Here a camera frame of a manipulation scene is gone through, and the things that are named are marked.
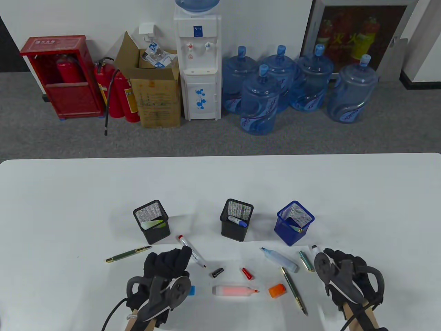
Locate green gold pen cap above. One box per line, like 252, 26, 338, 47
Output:
298, 251, 315, 273

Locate blue water jug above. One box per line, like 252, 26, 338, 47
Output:
289, 44, 335, 112
327, 54, 380, 124
222, 46, 258, 115
260, 45, 298, 112
240, 64, 281, 136

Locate person's left forearm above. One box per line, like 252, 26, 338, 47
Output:
124, 309, 163, 331

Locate black mesh pen holder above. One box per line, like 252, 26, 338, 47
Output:
220, 198, 254, 242
133, 200, 171, 245

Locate white blue packets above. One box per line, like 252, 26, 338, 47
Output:
141, 41, 178, 69

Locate white water dispenser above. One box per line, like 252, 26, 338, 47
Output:
173, 6, 222, 121

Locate person's right hand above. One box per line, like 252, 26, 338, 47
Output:
322, 248, 383, 315

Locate person's right forearm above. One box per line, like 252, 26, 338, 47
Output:
343, 300, 383, 331

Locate red fire extinguisher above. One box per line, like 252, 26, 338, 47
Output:
94, 57, 125, 136
56, 53, 85, 84
114, 71, 141, 123

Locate blue mesh pen holder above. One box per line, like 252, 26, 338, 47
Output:
274, 201, 315, 246

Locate white red marker pen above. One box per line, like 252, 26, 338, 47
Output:
177, 235, 208, 269

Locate person's left hand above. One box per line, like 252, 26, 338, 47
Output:
126, 245, 193, 328

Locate glass fire hose cabinet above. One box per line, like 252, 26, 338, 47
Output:
299, 0, 419, 74

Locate red fire extinguisher cabinet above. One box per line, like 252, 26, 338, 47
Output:
20, 34, 105, 120

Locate orange highlighter pen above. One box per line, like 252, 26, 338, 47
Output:
212, 285, 260, 298

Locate grey metal cabinet door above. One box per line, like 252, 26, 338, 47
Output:
378, 36, 409, 82

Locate blue highlighter pen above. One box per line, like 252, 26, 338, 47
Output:
261, 247, 299, 273

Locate brown cardboard box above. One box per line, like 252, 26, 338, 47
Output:
114, 31, 182, 129

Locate blue dispenser water bottle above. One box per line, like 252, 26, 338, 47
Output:
175, 0, 221, 14

